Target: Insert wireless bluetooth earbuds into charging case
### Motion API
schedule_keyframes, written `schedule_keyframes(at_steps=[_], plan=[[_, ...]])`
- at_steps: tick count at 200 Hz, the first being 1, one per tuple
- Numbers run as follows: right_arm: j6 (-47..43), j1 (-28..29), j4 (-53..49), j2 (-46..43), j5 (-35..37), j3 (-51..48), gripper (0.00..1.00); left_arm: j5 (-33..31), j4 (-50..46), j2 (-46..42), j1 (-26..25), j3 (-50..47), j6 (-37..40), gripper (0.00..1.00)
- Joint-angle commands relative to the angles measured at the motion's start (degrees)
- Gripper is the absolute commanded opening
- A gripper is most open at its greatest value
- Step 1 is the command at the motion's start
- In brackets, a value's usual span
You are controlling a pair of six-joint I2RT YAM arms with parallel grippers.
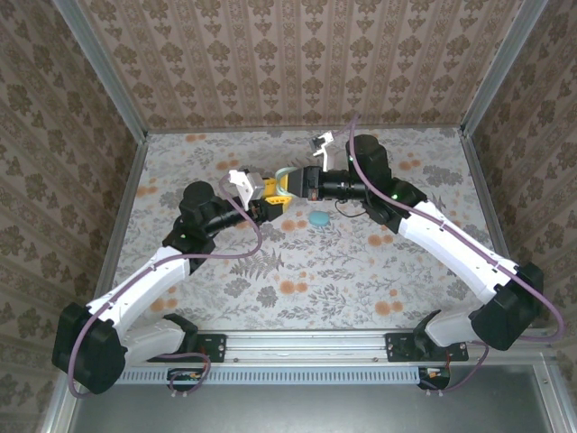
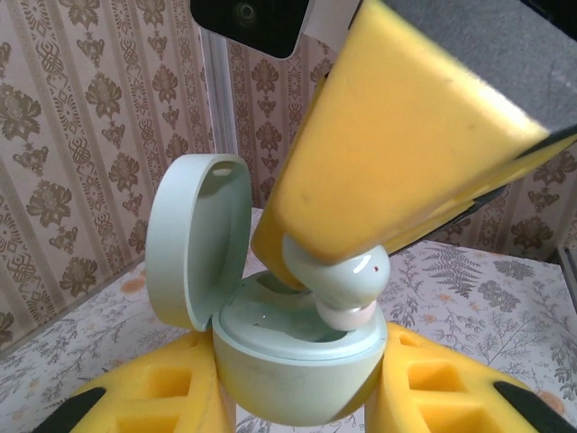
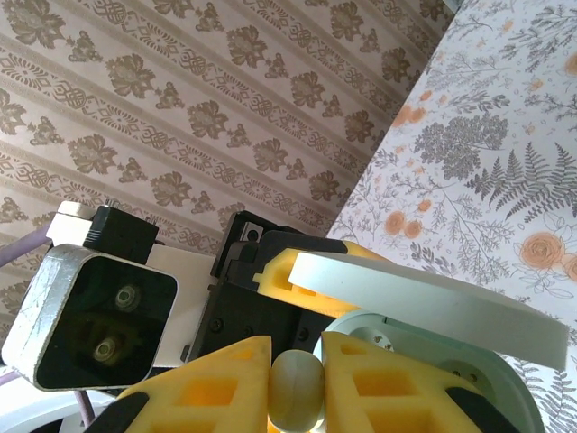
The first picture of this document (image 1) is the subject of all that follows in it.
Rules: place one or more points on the floral patterned tablecloth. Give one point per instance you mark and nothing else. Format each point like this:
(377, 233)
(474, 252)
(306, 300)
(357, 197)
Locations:
(324, 279)

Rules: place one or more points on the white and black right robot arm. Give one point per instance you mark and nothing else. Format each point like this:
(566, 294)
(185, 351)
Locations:
(451, 243)

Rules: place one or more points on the aluminium side rail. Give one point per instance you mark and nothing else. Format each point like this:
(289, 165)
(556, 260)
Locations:
(496, 225)
(119, 225)

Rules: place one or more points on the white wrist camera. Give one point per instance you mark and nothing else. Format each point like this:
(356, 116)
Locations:
(241, 185)
(322, 142)

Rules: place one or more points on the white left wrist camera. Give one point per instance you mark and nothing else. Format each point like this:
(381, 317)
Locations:
(241, 185)

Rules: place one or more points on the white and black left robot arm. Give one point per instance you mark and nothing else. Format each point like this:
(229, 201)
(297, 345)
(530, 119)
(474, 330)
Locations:
(140, 288)

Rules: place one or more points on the pale silicone case sleeve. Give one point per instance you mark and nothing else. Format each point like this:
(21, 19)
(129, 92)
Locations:
(279, 173)

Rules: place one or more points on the black controller board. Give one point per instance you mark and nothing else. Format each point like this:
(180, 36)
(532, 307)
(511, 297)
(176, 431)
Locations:
(189, 378)
(435, 378)

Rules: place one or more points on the light blue earbud charging case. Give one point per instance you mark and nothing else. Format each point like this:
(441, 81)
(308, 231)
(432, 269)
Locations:
(319, 218)

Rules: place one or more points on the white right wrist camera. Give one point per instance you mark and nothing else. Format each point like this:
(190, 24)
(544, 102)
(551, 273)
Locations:
(322, 142)

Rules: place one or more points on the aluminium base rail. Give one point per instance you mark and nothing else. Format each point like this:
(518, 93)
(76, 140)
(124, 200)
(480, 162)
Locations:
(306, 347)

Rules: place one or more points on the grey metal panel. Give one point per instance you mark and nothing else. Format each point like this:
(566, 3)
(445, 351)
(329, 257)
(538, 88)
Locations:
(315, 410)

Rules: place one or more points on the aluminium corner post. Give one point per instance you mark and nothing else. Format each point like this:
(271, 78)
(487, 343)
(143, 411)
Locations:
(107, 72)
(501, 67)

